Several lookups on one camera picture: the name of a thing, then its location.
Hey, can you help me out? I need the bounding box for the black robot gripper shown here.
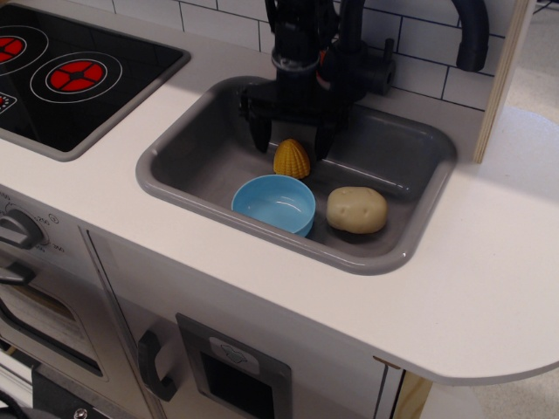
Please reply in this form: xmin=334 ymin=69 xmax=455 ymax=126
xmin=239 ymin=71 xmax=351 ymax=160

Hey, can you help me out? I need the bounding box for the yellow toy corn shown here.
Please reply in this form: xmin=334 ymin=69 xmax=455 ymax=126
xmin=273 ymin=139 xmax=311 ymax=180

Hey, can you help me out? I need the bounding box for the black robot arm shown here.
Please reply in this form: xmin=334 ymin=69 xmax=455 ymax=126
xmin=239 ymin=1 xmax=349 ymax=160

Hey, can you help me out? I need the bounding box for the light blue bowl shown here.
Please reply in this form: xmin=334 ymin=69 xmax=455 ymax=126
xmin=231 ymin=175 xmax=316 ymax=237

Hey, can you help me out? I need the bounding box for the grey plastic sink basin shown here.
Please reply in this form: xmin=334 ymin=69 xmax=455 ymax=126
xmin=136 ymin=76 xmax=456 ymax=275

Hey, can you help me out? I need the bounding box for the orange toy object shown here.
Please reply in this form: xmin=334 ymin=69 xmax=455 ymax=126
xmin=316 ymin=50 xmax=330 ymax=90

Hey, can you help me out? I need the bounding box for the dark grey toy faucet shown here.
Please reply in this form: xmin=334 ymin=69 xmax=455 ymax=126
xmin=322 ymin=0 xmax=489 ymax=102

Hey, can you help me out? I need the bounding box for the beige toy potato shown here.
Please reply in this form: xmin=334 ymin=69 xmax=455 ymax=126
xmin=326 ymin=187 xmax=388 ymax=234

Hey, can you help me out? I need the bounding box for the black toy stovetop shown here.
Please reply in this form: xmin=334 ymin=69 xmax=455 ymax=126
xmin=1 ymin=3 xmax=190 ymax=161

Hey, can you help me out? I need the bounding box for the wooden side panel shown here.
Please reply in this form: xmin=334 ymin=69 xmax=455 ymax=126
xmin=473 ymin=0 xmax=535 ymax=164

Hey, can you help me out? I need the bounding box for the grey dispenser panel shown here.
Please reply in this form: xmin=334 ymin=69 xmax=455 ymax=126
xmin=176 ymin=313 xmax=293 ymax=419

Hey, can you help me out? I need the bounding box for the grey oven knob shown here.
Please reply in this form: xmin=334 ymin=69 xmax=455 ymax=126
xmin=1 ymin=209 xmax=45 ymax=250

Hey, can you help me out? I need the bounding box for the toy oven door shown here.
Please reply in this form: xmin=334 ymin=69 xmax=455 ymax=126
xmin=1 ymin=251 xmax=152 ymax=418

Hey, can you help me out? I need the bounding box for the dark grey cabinet handle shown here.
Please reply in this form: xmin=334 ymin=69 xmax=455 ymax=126
xmin=137 ymin=330 xmax=177 ymax=402

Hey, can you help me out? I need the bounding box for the grey oven door handle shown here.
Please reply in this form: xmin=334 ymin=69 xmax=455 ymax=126
xmin=1 ymin=263 xmax=35 ymax=285

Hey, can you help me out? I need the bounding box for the black cable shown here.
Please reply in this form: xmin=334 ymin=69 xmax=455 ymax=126
xmin=0 ymin=383 xmax=31 ymax=419

